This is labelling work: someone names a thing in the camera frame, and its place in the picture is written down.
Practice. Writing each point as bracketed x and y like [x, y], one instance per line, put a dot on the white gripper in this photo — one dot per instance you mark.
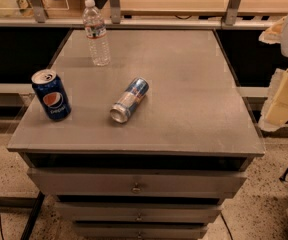
[275, 110]

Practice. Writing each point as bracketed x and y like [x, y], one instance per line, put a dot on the red bull can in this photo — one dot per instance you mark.
[122, 110]

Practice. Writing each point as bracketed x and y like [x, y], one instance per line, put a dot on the blue pepsi can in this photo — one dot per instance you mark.
[50, 91]

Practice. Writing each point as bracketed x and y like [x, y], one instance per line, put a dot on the grey metal drawer cabinet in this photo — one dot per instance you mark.
[192, 118]

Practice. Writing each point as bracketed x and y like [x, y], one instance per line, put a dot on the clear plastic water bottle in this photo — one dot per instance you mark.
[96, 34]

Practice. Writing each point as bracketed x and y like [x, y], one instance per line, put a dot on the top grey drawer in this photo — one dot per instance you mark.
[135, 182]

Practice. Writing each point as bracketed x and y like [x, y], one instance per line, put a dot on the grey drawer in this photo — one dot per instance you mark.
[135, 182]
[121, 212]
[140, 231]

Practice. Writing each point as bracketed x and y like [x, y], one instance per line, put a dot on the bottom grey drawer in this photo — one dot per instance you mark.
[140, 231]

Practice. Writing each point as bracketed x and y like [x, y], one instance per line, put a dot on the middle grey drawer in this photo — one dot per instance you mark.
[121, 212]

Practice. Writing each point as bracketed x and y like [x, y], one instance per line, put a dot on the wooden shelf rail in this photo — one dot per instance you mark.
[193, 14]

